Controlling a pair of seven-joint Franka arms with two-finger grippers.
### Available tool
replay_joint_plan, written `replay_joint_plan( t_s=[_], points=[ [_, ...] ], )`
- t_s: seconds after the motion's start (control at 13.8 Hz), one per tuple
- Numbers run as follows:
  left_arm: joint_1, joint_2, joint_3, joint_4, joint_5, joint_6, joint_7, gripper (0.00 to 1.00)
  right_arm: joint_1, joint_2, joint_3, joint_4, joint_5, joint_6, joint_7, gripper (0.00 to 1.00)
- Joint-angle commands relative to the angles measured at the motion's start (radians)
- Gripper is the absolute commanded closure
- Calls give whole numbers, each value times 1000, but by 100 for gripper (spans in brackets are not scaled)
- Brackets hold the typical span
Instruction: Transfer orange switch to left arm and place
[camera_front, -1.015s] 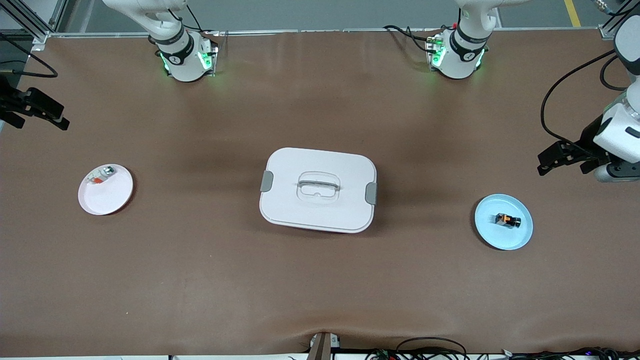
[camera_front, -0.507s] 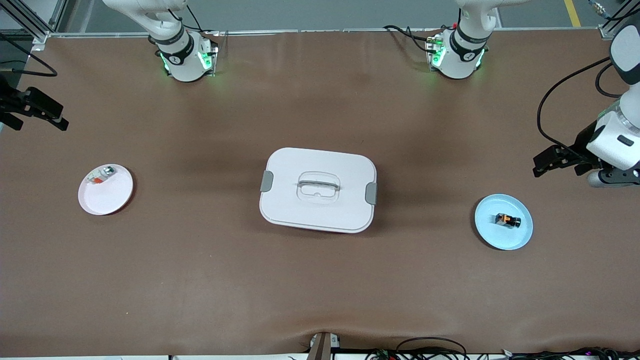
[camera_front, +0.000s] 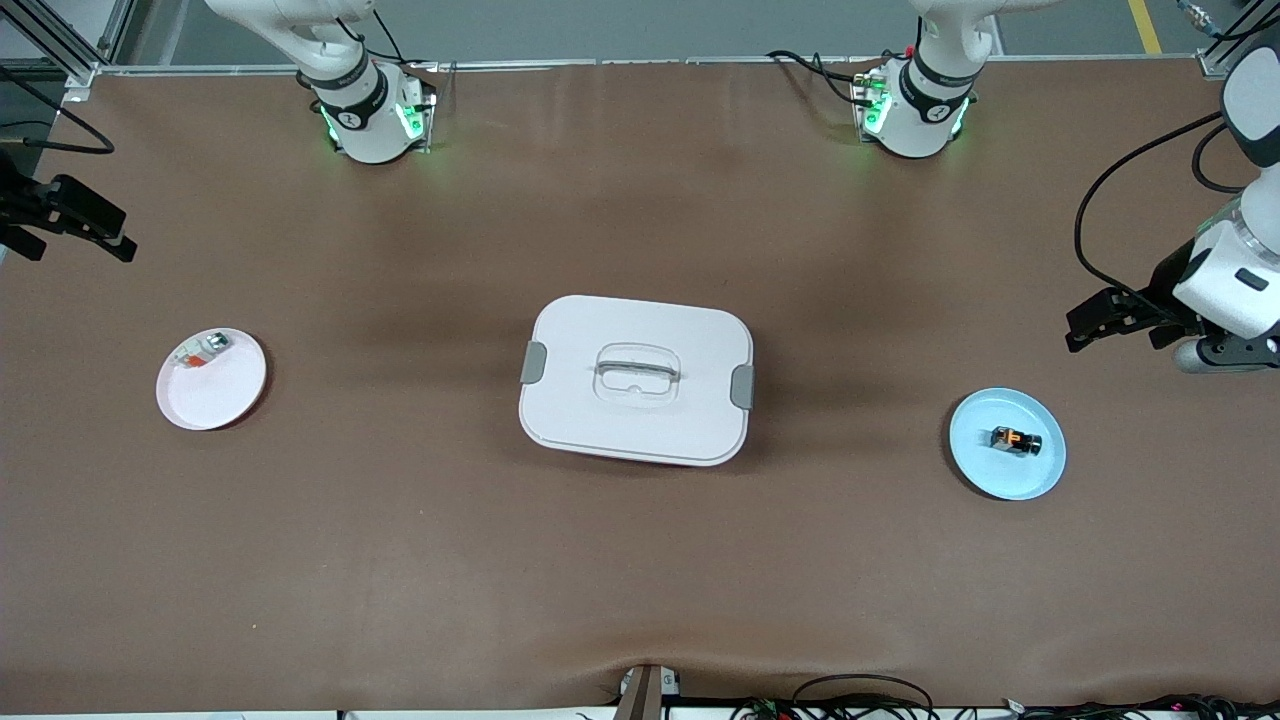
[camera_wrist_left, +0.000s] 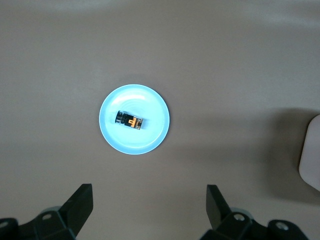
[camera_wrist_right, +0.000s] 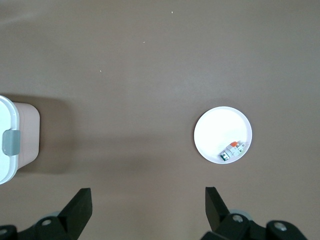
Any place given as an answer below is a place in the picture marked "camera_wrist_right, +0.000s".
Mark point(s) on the silver orange small part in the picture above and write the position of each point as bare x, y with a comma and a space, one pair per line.
232, 150

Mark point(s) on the pale pink round plate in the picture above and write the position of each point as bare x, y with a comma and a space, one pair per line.
220, 130

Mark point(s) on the white lidded plastic box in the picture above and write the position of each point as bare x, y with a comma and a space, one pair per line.
27, 137

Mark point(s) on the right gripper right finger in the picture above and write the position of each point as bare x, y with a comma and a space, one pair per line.
217, 212

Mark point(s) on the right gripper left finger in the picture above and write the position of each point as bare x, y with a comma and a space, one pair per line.
75, 212

